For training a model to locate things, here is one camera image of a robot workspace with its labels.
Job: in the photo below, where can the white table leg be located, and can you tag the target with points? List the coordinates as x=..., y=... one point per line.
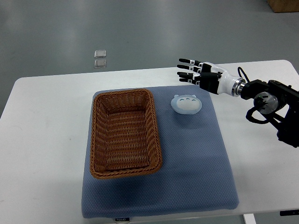
x=249, y=218

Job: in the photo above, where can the blue padded mat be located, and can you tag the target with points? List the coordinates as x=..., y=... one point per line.
x=195, y=175

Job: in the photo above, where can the brown wicker basket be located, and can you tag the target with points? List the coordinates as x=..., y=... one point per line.
x=124, y=138

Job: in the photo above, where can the blue plush toy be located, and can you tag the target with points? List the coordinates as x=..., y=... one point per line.
x=186, y=104

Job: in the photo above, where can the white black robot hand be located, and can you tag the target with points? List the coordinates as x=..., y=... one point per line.
x=210, y=77

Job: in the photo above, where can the black table control panel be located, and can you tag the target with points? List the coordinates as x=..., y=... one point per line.
x=289, y=213

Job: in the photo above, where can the brown cardboard box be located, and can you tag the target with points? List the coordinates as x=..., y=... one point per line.
x=284, y=6

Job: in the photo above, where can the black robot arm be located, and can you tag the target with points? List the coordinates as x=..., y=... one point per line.
x=274, y=103

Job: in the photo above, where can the upper silver floor plate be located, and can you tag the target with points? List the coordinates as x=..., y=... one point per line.
x=100, y=53

